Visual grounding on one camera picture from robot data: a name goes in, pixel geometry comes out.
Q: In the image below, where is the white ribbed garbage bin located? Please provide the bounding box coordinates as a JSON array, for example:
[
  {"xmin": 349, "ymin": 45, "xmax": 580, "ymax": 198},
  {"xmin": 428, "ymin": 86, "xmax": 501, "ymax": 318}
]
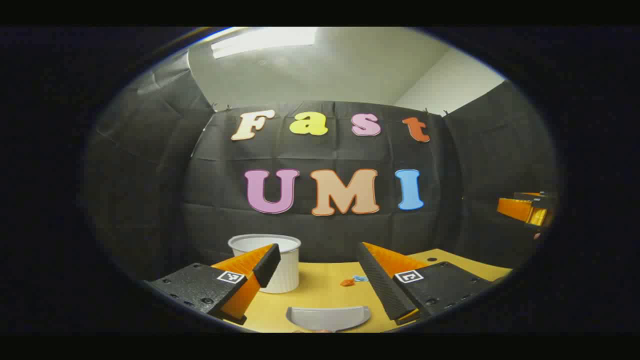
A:
[{"xmin": 228, "ymin": 234, "xmax": 302, "ymax": 294}]

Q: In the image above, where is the black backdrop cloth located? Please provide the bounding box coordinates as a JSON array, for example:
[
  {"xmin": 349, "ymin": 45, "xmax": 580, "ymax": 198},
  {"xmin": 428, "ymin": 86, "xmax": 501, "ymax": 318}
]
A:
[{"xmin": 85, "ymin": 50, "xmax": 560, "ymax": 281}]

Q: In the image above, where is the grey plastic dustpan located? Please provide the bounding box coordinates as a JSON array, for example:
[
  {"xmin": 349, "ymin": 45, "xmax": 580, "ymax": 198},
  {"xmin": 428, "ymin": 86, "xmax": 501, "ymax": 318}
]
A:
[{"xmin": 286, "ymin": 305, "xmax": 372, "ymax": 333}]

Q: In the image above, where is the wooden desktop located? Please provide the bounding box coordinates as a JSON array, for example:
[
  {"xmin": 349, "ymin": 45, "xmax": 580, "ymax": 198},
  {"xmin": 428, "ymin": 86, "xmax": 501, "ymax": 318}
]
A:
[{"xmin": 210, "ymin": 248, "xmax": 513, "ymax": 334}]

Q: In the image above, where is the ceiling light panel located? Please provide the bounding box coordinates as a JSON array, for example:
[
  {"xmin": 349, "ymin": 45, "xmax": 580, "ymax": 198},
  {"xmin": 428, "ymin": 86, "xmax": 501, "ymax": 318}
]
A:
[{"xmin": 210, "ymin": 27, "xmax": 319, "ymax": 60}]

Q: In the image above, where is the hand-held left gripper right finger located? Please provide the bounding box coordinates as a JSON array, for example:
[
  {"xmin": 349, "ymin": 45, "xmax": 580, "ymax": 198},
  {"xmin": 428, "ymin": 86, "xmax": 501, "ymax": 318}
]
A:
[{"xmin": 356, "ymin": 242, "xmax": 496, "ymax": 326}]

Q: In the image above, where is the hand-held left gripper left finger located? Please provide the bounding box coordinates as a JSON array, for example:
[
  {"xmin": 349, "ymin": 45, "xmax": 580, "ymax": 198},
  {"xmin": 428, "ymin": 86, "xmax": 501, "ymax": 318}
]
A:
[{"xmin": 149, "ymin": 243, "xmax": 281, "ymax": 326}]

